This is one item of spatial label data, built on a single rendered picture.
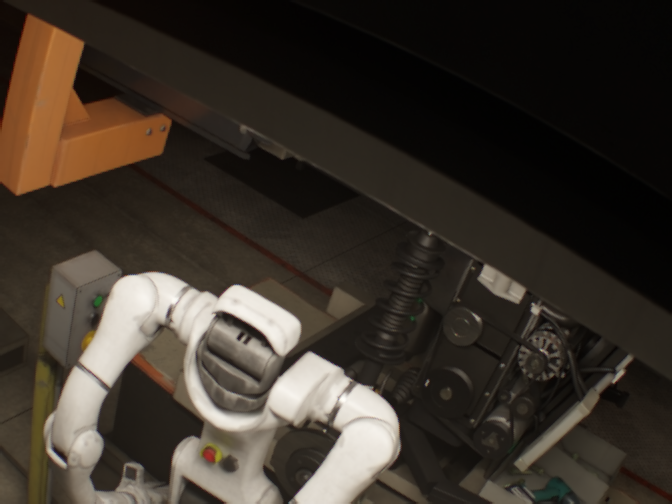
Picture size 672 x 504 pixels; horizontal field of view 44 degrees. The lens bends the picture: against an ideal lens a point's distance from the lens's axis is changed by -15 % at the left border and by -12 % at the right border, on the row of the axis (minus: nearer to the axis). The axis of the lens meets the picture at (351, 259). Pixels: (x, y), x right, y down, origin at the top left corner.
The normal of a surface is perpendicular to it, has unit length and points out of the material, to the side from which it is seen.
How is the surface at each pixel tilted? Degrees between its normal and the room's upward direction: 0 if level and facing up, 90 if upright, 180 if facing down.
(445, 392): 90
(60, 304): 90
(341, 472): 74
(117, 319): 61
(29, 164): 90
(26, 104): 90
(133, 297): 44
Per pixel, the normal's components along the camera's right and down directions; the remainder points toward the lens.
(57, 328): -0.50, 0.25
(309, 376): 0.30, -0.82
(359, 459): -0.25, -0.03
